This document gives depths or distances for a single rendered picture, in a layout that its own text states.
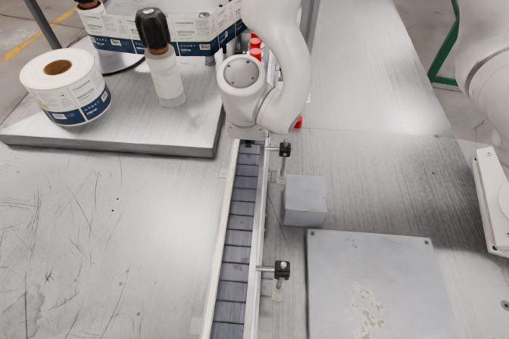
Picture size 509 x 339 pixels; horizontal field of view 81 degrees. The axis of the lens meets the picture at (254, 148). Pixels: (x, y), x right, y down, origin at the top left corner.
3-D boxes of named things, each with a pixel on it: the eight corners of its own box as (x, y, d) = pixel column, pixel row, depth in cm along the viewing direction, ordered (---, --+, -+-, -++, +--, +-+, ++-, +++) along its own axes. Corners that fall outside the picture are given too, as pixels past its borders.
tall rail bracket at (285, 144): (261, 171, 87) (263, 133, 74) (286, 172, 86) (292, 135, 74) (260, 180, 85) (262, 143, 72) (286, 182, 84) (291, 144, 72)
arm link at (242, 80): (276, 104, 62) (238, 84, 64) (279, 66, 50) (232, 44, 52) (255, 135, 60) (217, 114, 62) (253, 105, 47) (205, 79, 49)
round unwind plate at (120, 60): (88, 30, 127) (87, 27, 127) (158, 33, 126) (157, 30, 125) (51, 73, 108) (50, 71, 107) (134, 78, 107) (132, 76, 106)
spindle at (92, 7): (101, 42, 119) (67, -37, 97) (123, 44, 119) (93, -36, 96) (92, 55, 113) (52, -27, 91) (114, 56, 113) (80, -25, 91)
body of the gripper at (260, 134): (270, 98, 65) (269, 120, 76) (223, 96, 66) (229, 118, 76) (267, 130, 63) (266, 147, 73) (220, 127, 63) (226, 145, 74)
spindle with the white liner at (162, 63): (163, 89, 103) (136, 1, 79) (188, 91, 102) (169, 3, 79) (155, 107, 97) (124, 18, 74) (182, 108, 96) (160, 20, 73)
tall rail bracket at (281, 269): (253, 278, 68) (252, 252, 55) (285, 281, 68) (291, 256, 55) (251, 293, 66) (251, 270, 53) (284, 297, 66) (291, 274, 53)
